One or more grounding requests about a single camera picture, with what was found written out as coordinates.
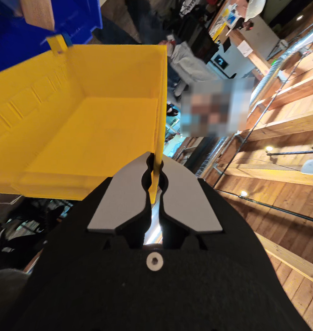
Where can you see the small yellow cube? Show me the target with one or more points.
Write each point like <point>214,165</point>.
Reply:
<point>57,44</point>

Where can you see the pile of plain wooden cubes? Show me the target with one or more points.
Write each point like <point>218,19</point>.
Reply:
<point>37,13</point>

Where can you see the blue plastic bin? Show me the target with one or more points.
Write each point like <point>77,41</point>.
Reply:
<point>17,33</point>

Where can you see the yellow plastic bin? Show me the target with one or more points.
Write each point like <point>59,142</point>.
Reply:
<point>94,124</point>

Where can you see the person's grey sweater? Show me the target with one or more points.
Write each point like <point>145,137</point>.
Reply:
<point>4,297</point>

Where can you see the white ceiling device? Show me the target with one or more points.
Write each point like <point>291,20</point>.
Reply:
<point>311,166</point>

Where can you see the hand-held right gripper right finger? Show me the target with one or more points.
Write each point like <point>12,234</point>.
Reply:
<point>190,204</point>

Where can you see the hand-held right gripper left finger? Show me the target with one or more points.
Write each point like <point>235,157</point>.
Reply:
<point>117,204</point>

